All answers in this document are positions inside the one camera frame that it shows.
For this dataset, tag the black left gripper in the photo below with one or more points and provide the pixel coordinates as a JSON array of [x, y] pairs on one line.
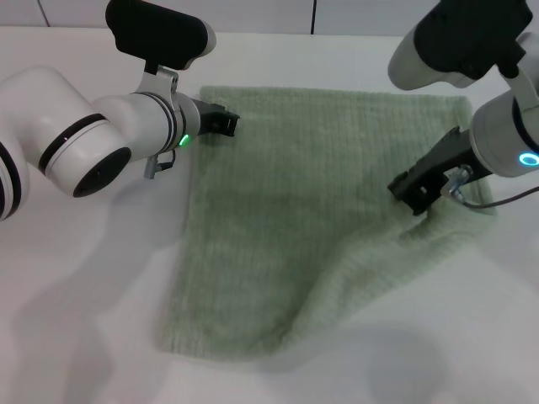
[[208, 123]]

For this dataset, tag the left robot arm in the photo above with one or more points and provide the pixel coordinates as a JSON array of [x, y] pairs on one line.
[[46, 109]]

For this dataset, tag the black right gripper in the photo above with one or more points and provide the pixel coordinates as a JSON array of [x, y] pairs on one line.
[[450, 155]]

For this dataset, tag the left wrist camera housing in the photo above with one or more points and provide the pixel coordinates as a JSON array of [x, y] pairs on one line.
[[156, 29]]

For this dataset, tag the right silver camera bracket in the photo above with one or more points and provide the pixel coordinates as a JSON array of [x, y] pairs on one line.
[[524, 90]]

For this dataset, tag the silver camera bracket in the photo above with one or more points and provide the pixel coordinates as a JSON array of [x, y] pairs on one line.
[[160, 82], [524, 90]]

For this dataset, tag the left silver camera bracket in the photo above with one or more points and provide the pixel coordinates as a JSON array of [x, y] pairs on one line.
[[160, 82]]

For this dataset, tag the green terry towel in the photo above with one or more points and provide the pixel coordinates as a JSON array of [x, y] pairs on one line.
[[273, 210]]

